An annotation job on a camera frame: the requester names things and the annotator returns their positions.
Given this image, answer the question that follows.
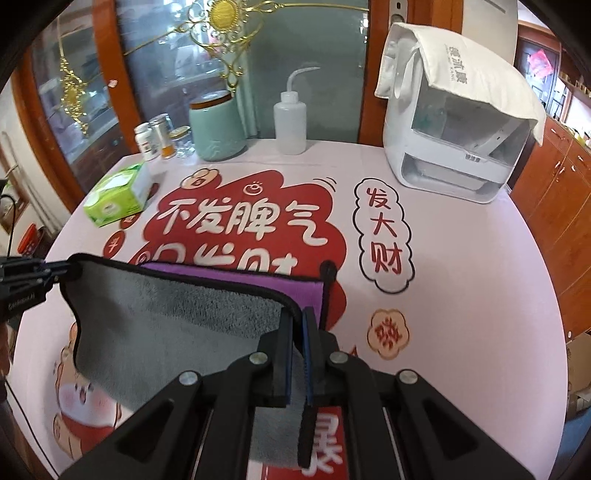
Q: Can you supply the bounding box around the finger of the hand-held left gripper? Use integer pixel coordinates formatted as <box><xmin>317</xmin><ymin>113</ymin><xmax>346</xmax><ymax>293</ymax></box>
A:
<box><xmin>42</xmin><ymin>259</ymin><xmax>85</xmax><ymax>284</ymax></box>

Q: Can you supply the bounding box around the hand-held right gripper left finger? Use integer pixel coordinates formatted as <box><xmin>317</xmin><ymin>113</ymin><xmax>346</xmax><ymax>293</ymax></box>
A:
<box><xmin>58</xmin><ymin>307</ymin><xmax>296</xmax><ymax>480</ymax></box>

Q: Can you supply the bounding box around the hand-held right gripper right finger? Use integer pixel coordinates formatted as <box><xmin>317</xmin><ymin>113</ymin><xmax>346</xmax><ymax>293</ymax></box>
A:
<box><xmin>301</xmin><ymin>307</ymin><xmax>537</xmax><ymax>480</ymax></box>

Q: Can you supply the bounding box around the grey and purple towel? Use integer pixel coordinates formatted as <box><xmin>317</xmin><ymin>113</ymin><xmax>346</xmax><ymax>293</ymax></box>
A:
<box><xmin>60</xmin><ymin>253</ymin><xmax>338</xmax><ymax>469</ymax></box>

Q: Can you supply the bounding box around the red bucket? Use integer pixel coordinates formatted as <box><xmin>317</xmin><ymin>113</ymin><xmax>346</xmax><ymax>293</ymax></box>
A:
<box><xmin>20</xmin><ymin>224</ymin><xmax>46</xmax><ymax>256</ymax></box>

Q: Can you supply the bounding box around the green tissue box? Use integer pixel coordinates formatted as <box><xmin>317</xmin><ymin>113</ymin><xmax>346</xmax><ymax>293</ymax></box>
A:
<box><xmin>83</xmin><ymin>162</ymin><xmax>156</xmax><ymax>228</ymax></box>

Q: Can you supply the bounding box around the white medicine bottle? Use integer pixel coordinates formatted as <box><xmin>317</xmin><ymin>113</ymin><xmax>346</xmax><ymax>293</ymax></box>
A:
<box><xmin>134</xmin><ymin>122</ymin><xmax>160</xmax><ymax>161</ymax></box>

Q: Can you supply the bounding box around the small glass jar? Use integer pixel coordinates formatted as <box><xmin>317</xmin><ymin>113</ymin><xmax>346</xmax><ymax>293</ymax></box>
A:
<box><xmin>168</xmin><ymin>126</ymin><xmax>195</xmax><ymax>158</ymax></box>

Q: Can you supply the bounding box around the pink printed tablecloth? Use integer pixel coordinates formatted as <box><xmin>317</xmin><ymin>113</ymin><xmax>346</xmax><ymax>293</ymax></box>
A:
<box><xmin>14</xmin><ymin>137</ymin><xmax>572</xmax><ymax>480</ymax></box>

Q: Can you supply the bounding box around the celadon ceramic canister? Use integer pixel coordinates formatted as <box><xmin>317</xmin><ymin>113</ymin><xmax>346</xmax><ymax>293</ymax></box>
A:
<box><xmin>188</xmin><ymin>90</ymin><xmax>247</xmax><ymax>162</ymax></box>

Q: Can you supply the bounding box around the plastic wash bottle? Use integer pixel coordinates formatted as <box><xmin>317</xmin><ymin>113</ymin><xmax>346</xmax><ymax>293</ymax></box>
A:
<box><xmin>273</xmin><ymin>66</ymin><xmax>322</xmax><ymax>156</ymax></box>

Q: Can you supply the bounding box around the white countertop appliance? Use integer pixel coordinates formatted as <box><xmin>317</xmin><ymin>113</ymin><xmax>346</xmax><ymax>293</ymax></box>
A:
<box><xmin>382</xmin><ymin>34</ymin><xmax>532</xmax><ymax>205</ymax></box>

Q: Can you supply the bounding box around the cardboard box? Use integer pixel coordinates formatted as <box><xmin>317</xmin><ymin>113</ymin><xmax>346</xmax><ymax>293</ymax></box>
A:
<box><xmin>566</xmin><ymin>330</ymin><xmax>591</xmax><ymax>412</ymax></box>

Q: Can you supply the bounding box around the wooden cabinet with drawers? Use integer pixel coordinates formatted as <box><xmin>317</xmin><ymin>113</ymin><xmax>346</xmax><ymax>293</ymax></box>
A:
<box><xmin>510</xmin><ymin>117</ymin><xmax>591</xmax><ymax>337</ymax></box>

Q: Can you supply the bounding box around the glass door with gold ornament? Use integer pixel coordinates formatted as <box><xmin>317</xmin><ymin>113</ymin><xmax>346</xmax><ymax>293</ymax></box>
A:
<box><xmin>115</xmin><ymin>0</ymin><xmax>371</xmax><ymax>145</ymax></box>

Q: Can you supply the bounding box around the white cloth appliance cover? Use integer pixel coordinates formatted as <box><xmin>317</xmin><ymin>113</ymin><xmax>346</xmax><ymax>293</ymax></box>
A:
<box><xmin>374</xmin><ymin>21</ymin><xmax>548</xmax><ymax>147</ymax></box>

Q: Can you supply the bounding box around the red wall decoration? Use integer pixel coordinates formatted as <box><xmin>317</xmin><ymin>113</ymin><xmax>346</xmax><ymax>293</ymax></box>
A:
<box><xmin>528</xmin><ymin>48</ymin><xmax>556</xmax><ymax>80</ymax></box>

